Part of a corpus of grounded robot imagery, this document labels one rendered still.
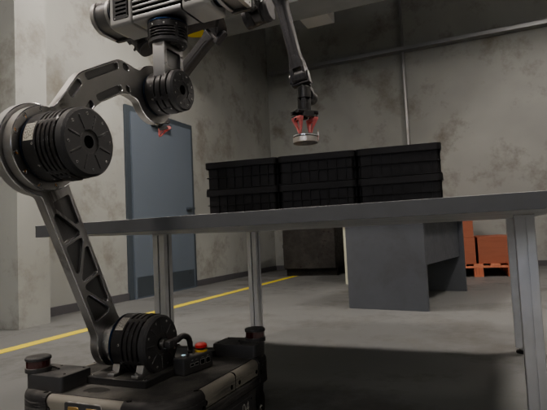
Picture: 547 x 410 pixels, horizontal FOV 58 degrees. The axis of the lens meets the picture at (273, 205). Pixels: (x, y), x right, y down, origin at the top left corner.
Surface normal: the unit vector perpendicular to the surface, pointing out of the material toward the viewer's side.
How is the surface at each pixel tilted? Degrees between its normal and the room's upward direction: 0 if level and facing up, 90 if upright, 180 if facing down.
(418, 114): 90
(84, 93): 90
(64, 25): 90
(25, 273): 90
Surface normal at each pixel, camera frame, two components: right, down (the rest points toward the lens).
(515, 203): -0.40, -0.04
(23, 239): 0.92, -0.07
